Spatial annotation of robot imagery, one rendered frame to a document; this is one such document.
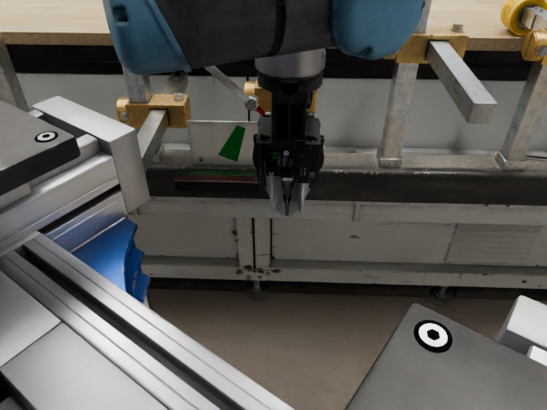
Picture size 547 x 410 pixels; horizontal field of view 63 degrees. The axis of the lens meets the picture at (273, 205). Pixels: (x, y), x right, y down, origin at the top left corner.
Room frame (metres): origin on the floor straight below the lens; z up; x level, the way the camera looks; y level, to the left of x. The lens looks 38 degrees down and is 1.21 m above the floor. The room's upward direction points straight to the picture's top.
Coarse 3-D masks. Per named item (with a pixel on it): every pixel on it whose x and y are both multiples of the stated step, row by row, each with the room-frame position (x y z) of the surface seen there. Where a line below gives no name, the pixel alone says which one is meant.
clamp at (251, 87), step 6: (246, 84) 0.80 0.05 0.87; (252, 84) 0.80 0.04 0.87; (246, 90) 0.79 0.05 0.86; (252, 90) 0.79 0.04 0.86; (258, 90) 0.78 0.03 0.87; (264, 90) 0.78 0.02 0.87; (258, 96) 0.78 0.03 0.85; (264, 96) 0.78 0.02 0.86; (270, 96) 0.78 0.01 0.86; (264, 102) 0.78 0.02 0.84; (270, 102) 0.78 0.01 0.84; (312, 102) 0.78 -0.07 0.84; (264, 108) 0.78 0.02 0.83; (270, 108) 0.78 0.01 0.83; (312, 108) 0.78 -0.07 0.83
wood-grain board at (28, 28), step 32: (0, 0) 1.29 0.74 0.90; (32, 0) 1.29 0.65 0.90; (64, 0) 1.29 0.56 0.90; (96, 0) 1.29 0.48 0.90; (448, 0) 1.29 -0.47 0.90; (480, 0) 1.29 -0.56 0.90; (32, 32) 1.02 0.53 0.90; (64, 32) 1.01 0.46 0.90; (96, 32) 1.01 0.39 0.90; (480, 32) 1.01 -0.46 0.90; (512, 32) 1.01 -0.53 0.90
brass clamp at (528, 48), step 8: (536, 32) 0.79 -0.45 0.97; (544, 32) 0.79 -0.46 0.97; (528, 40) 0.79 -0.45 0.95; (536, 40) 0.77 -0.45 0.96; (544, 40) 0.77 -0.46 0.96; (528, 48) 0.78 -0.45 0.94; (536, 48) 0.76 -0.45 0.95; (544, 48) 0.76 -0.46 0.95; (528, 56) 0.77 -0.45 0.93; (536, 56) 0.76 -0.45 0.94; (544, 56) 0.76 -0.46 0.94; (544, 64) 0.76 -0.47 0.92
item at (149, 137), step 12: (180, 72) 0.97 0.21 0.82; (168, 84) 0.91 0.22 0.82; (180, 84) 0.92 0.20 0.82; (156, 120) 0.74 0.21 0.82; (144, 132) 0.70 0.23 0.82; (156, 132) 0.71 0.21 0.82; (144, 144) 0.66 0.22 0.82; (156, 144) 0.70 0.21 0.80; (144, 156) 0.63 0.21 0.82; (144, 168) 0.62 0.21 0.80
